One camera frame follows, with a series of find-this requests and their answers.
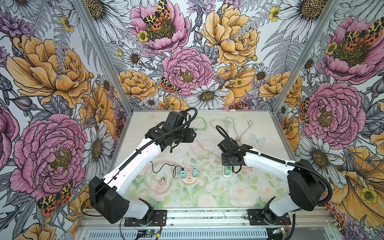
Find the white blue power strip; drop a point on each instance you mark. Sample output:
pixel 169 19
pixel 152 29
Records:
pixel 227 177

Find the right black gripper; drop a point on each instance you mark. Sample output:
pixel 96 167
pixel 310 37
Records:
pixel 224 161

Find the round pink power socket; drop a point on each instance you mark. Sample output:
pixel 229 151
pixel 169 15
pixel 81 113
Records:
pixel 189 180

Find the teal charger with black cable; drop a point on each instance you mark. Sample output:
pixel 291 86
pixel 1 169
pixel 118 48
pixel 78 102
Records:
pixel 183 173

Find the aluminium front rail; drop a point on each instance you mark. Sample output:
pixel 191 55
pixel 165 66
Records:
pixel 204 218

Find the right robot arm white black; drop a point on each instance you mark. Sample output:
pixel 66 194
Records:
pixel 306 187

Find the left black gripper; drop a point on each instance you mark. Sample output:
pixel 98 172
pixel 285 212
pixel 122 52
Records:
pixel 189 135

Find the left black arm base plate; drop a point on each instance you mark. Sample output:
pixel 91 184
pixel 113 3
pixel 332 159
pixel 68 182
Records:
pixel 156 218

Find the green charger adapter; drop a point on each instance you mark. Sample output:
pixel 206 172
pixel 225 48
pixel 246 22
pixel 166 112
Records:
pixel 227 170

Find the teal charger with white cable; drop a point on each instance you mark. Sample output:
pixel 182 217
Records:
pixel 195 172

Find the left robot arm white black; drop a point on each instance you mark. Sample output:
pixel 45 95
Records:
pixel 106 193

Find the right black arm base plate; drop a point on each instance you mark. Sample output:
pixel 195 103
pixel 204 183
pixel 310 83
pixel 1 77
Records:
pixel 261 217

